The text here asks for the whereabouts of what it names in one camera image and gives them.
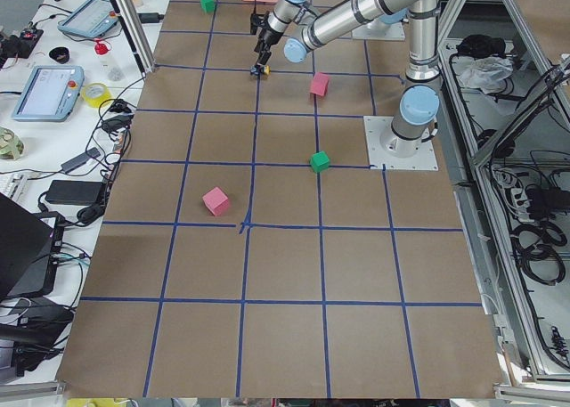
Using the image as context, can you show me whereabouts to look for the blue teach pendant far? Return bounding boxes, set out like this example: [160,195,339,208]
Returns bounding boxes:
[58,0,118,39]

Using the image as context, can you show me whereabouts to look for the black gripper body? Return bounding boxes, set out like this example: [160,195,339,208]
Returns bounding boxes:
[254,28,281,53]

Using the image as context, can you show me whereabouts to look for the pink foam cube far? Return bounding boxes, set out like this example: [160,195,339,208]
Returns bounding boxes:
[202,187,231,216]

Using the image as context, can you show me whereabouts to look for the blue teach pendant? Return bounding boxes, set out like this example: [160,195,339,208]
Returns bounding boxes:
[12,65,85,122]
[58,0,118,39]

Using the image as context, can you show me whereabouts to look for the green foam cube near bin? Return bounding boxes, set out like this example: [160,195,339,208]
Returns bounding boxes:
[200,0,216,13]

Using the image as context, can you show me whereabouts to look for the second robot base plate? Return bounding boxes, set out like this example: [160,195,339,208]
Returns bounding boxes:
[363,116,439,171]

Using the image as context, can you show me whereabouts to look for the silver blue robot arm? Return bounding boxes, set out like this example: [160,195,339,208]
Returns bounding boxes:
[250,0,441,91]

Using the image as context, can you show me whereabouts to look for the black power adapter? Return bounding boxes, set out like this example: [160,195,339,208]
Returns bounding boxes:
[45,180,103,206]

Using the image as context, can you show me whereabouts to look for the black bowl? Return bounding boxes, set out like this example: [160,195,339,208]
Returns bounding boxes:
[48,46,70,64]

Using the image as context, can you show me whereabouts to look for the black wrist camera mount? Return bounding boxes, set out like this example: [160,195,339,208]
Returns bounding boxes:
[249,11,267,36]

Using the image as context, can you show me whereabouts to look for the pink foam cube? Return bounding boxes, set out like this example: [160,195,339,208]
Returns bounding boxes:
[202,187,231,216]
[310,72,330,97]

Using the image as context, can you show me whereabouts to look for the black laptop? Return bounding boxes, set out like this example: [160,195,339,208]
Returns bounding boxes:
[1,195,64,300]

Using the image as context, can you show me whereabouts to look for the aluminium frame post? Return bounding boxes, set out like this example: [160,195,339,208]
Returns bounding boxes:
[110,0,156,75]

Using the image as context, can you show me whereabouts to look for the yellow tape roll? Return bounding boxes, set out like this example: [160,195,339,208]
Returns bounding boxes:
[80,83,112,109]

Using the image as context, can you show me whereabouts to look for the blue teach pendant near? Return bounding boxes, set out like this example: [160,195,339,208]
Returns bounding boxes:
[12,65,85,122]

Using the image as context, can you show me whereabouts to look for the clear squeeze bottle red cap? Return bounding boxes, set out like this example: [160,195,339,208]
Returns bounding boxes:
[94,39,125,82]

